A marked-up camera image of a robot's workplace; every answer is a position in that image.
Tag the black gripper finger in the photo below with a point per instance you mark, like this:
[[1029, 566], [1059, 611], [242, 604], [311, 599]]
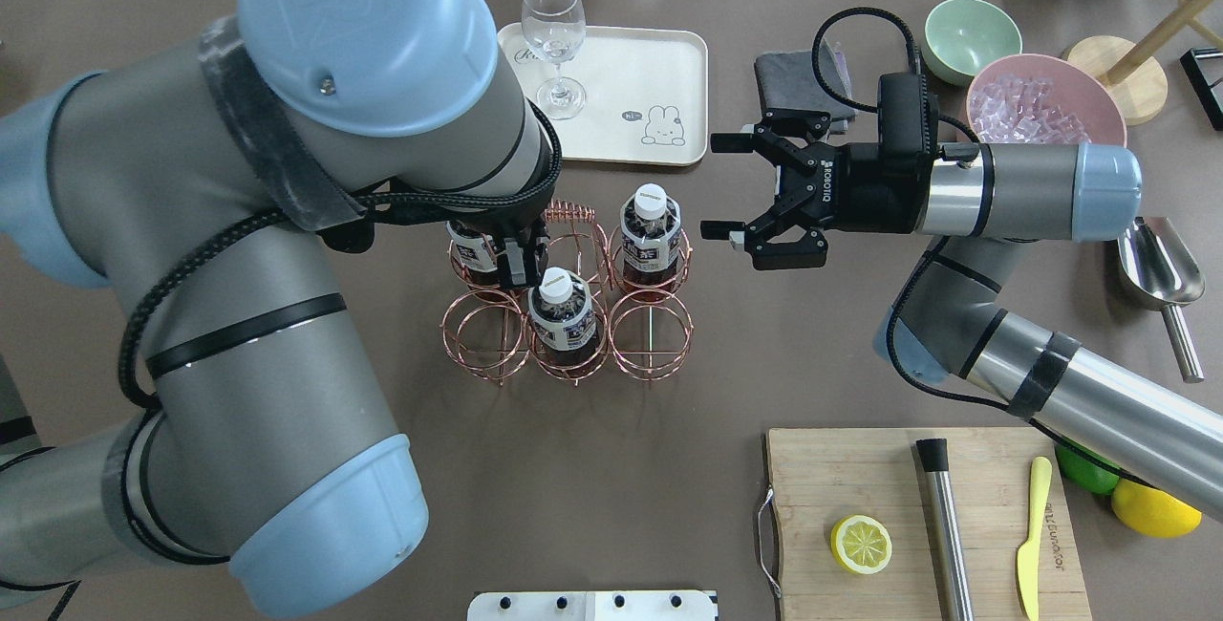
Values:
[[536, 241], [510, 260]]

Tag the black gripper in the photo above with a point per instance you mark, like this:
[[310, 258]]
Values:
[[857, 185]]

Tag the tea bottle basket slot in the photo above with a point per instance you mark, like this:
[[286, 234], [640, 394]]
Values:
[[567, 329], [475, 261], [650, 224]]

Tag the robot arm white silver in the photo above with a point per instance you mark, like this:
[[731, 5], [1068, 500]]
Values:
[[983, 208]]

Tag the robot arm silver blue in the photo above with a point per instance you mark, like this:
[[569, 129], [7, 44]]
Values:
[[194, 185]]

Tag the tea bottle near basket slot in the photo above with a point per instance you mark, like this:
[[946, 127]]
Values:
[[650, 224]]

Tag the dark grey folded cloth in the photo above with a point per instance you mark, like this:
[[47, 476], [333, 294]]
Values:
[[787, 81]]

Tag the cream rabbit serving tray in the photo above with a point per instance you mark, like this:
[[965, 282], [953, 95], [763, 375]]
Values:
[[647, 97]]

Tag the clear wine glass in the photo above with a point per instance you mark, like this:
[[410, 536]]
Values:
[[555, 31]]

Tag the small green bowl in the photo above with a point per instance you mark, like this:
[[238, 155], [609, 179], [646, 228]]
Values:
[[961, 37]]

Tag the pink bowl with ice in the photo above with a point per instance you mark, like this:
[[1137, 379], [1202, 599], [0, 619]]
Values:
[[1040, 99]]

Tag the wooden cutting board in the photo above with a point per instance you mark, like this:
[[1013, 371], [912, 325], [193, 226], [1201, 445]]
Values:
[[821, 476]]

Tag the steel muddler black tip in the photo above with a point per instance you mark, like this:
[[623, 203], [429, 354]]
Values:
[[951, 565]]

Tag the half lemon slice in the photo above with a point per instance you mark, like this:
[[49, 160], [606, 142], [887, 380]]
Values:
[[861, 544]]

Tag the wooden stand with round base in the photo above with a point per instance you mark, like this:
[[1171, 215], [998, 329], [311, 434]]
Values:
[[1131, 75]]

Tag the steel ice scoop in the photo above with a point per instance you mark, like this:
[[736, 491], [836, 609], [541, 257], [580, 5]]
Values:
[[1161, 274]]

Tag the green lime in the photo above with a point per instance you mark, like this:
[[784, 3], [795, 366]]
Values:
[[1082, 472]]

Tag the yellow plastic knife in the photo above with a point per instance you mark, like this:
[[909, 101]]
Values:
[[1028, 555]]

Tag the yellow lemon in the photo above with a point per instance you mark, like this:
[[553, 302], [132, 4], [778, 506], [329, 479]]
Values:
[[1153, 512]]

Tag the copper wire bottle basket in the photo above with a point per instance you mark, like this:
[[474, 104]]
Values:
[[611, 298]]

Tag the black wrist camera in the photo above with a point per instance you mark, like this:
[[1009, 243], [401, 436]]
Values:
[[906, 117]]

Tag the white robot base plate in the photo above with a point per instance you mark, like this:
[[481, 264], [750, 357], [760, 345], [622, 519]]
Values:
[[634, 604]]

